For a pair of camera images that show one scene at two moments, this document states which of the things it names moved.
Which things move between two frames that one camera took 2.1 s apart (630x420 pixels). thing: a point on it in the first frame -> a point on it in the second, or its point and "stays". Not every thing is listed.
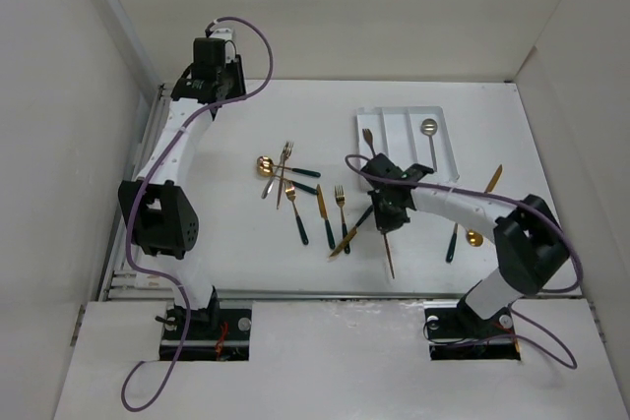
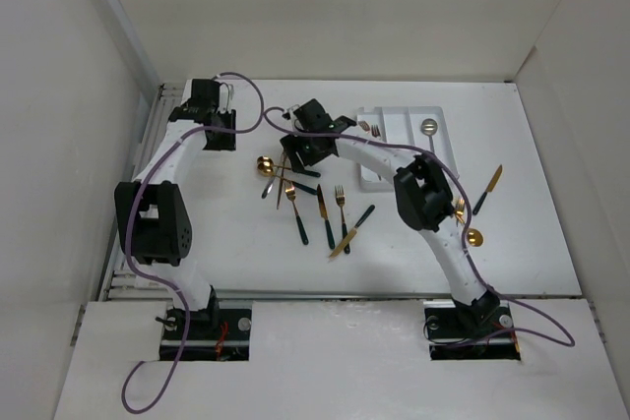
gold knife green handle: (494, 179) stays
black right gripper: (384, 222) -> (291, 145)
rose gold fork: (389, 256) -> (365, 126)
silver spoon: (429, 127) stays
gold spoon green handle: (265, 167) stays
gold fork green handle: (340, 197) stays
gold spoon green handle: (473, 238) stays
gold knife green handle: (351, 233) stays
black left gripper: (233, 67) -> (226, 144)
